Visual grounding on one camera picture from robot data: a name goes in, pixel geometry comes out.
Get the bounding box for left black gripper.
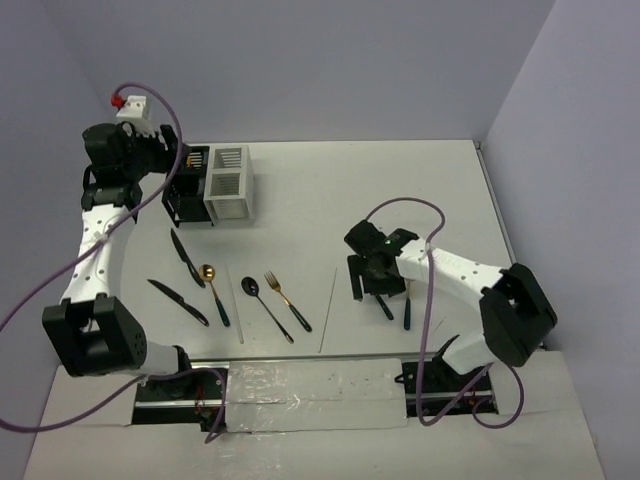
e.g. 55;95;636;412
116;124;190;182

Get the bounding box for gold fork green handle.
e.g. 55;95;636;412
264;271;313;333
375;295;394;321

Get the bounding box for black spoon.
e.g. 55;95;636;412
241;276;295;344

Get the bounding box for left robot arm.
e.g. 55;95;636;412
42;121;196;399

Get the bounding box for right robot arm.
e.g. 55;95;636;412
344;220;558;391

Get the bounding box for black utensil caddy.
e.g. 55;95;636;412
162;146;211;228

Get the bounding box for white utensil caddy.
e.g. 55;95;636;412
203;145;255;223

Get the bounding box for black knife upper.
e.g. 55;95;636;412
170;229;205;288

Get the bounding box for black knife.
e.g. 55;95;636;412
147;279;210;327
170;229;205;288

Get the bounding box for black knife lower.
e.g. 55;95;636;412
147;279;210;327

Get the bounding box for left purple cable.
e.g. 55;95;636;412
0;82;229;444

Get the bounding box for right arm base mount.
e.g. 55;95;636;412
394;360;498;417

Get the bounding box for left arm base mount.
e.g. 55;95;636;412
131;368;228;434

